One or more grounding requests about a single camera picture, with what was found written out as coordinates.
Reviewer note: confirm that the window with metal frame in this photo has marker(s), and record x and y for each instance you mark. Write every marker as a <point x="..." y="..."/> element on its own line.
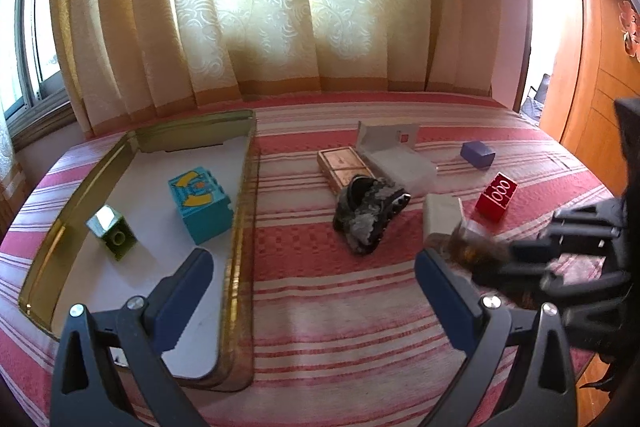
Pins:
<point x="35" y="32"/>

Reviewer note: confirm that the green toy block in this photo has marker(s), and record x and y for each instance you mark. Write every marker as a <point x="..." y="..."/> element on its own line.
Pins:
<point x="112" y="234"/>

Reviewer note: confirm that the teal toy block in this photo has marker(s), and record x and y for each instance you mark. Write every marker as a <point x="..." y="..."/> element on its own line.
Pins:
<point x="200" y="207"/>

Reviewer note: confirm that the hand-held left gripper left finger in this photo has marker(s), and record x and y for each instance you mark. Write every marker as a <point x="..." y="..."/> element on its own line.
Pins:
<point x="185" y="297"/>

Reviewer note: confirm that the orange wooden wardrobe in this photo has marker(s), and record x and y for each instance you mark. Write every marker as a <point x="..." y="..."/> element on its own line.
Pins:
<point x="595" y="57"/>

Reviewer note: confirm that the small brown clear item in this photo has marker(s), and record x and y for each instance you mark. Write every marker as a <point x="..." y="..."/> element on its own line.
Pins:
<point x="472" y="247"/>

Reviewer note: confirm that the dark patterned cloth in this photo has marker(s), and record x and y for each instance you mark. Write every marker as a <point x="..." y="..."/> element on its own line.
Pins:
<point x="367" y="217"/>

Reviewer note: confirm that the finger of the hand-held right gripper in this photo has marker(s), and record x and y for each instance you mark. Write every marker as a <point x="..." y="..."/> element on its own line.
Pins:
<point x="510" y="279"/>
<point x="530" y="249"/>

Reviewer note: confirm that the cream patterned curtain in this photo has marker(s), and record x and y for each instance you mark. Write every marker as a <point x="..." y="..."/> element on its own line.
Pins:
<point x="275" y="7"/>

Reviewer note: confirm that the clear plastic box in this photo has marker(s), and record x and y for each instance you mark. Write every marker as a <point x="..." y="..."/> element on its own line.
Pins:
<point x="400" y="162"/>

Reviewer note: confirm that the flower wall sticker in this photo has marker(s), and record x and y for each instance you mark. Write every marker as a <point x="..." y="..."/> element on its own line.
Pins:
<point x="630" y="27"/>

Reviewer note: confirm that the copper metal box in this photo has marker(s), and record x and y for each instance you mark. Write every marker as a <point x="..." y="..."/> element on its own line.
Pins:
<point x="342" y="167"/>

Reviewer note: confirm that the red toy block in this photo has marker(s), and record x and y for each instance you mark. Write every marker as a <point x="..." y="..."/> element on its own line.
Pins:
<point x="495" y="199"/>

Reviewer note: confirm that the small purple box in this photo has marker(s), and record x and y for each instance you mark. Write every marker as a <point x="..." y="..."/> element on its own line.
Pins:
<point x="477" y="154"/>

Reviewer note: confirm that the red striped bedspread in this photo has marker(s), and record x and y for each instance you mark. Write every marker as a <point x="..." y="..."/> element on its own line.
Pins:
<point x="325" y="307"/>

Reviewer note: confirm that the white rectangular box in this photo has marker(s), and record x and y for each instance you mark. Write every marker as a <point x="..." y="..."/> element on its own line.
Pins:
<point x="442" y="214"/>

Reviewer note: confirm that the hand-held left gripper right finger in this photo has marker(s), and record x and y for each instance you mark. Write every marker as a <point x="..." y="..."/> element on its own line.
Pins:
<point x="445" y="297"/>

